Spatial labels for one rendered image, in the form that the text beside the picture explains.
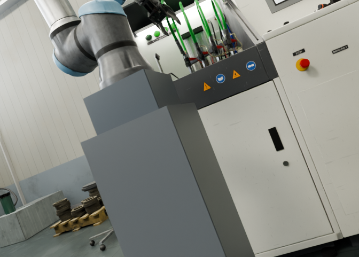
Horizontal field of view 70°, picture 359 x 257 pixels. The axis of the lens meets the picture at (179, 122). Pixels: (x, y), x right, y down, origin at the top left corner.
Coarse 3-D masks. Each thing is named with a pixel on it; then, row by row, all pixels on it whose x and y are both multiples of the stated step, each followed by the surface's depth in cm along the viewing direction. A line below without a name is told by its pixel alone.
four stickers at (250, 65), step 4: (252, 60) 108; (248, 64) 108; (252, 64) 108; (236, 68) 109; (248, 68) 108; (252, 68) 108; (256, 68) 107; (232, 72) 109; (236, 72) 109; (216, 76) 111; (220, 76) 110; (224, 76) 110; (232, 76) 109; (236, 76) 109; (216, 80) 111; (220, 80) 110; (224, 80) 110; (200, 84) 112; (204, 84) 112; (208, 84) 111; (204, 88) 112; (208, 88) 112
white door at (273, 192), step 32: (256, 96) 108; (224, 128) 111; (256, 128) 109; (288, 128) 107; (224, 160) 112; (256, 160) 110; (288, 160) 107; (256, 192) 110; (288, 192) 108; (256, 224) 111; (288, 224) 109; (320, 224) 106
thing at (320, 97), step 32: (256, 0) 132; (320, 0) 124; (288, 32) 104; (320, 32) 102; (352, 32) 100; (288, 64) 105; (320, 64) 103; (352, 64) 101; (288, 96) 106; (320, 96) 103; (352, 96) 101; (320, 128) 104; (352, 128) 102; (320, 160) 105; (352, 160) 103; (352, 192) 103; (352, 224) 104
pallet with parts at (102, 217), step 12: (96, 192) 366; (60, 204) 333; (84, 204) 317; (96, 204) 320; (60, 216) 334; (72, 216) 338; (84, 216) 313; (96, 216) 311; (60, 228) 332; (72, 228) 326
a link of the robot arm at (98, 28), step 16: (96, 0) 64; (112, 0) 65; (80, 16) 65; (96, 16) 63; (112, 16) 63; (80, 32) 66; (96, 32) 63; (112, 32) 63; (128, 32) 66; (80, 48) 68; (96, 48) 64
